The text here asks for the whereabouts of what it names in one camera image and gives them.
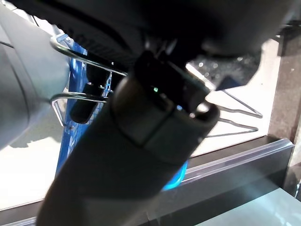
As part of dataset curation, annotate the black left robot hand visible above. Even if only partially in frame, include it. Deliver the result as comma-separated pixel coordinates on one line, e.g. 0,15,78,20
7,0,301,226

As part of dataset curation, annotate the blue plastic shopping basket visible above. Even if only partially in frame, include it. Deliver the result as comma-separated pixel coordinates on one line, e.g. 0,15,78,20
50,32,263,194

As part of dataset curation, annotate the dark stone plinth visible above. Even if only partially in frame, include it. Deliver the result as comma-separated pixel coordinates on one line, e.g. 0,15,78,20
268,22,301,197

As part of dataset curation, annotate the black shelf board clear rail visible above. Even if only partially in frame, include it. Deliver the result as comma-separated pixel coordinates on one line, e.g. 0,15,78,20
0,135,301,226

